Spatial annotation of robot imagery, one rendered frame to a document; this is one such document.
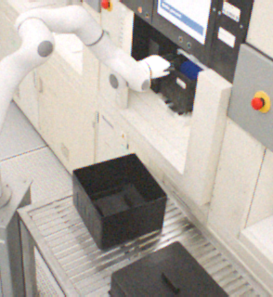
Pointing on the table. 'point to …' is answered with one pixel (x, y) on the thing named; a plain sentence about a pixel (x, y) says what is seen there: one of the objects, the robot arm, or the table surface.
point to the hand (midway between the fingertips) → (172, 59)
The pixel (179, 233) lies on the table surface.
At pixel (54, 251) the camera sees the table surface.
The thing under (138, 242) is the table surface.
